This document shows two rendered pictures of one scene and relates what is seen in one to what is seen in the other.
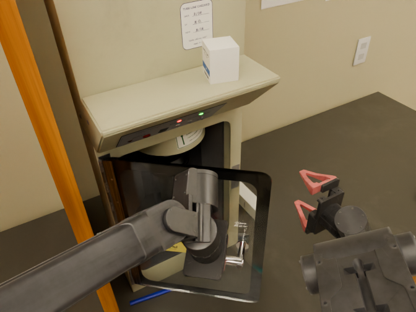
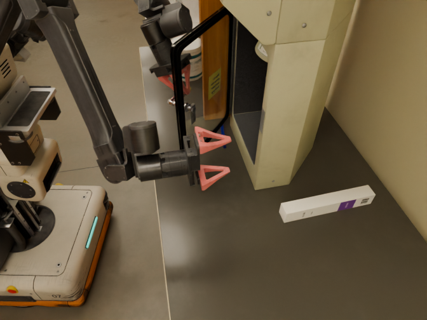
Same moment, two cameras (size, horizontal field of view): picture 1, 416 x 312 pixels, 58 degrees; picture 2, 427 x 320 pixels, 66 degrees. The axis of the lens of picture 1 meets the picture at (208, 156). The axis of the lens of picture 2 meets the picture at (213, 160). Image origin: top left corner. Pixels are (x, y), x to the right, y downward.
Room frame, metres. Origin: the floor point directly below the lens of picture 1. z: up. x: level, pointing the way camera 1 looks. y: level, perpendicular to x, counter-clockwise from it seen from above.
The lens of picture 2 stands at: (0.74, -0.72, 1.73)
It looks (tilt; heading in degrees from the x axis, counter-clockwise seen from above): 46 degrees down; 106
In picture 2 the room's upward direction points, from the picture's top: straight up
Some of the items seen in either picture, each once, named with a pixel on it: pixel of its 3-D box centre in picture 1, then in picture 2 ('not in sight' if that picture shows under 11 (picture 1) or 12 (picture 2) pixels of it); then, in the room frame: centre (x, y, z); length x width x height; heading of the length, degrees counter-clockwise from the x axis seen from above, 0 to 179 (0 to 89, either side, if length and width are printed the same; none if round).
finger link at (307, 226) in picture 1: (310, 209); (210, 169); (0.59, -0.23, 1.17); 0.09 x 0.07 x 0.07; 28
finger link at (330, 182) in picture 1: (314, 187); (209, 146); (0.59, -0.23, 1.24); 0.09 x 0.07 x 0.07; 28
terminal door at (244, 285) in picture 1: (190, 239); (206, 90); (0.50, 0.04, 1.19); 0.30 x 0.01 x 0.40; 78
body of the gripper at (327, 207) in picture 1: (335, 219); (178, 162); (0.53, -0.26, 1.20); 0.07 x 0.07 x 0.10; 28
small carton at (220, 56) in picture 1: (220, 59); not in sight; (0.59, -0.03, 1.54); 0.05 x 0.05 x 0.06; 13
